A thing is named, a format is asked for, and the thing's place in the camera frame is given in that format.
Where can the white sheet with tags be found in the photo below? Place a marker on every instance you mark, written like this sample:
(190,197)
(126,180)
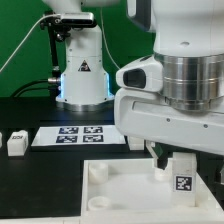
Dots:
(77,135)

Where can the black camera on stand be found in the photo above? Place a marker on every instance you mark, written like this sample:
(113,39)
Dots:
(59,27)

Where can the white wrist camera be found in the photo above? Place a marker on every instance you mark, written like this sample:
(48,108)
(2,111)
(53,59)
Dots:
(144,74)

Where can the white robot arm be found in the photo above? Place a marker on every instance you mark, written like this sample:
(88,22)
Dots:
(174,96)

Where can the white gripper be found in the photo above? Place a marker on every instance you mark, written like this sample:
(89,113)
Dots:
(144,115)

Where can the white square tabletop tray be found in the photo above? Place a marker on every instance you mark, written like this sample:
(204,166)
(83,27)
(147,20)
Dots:
(134,190)

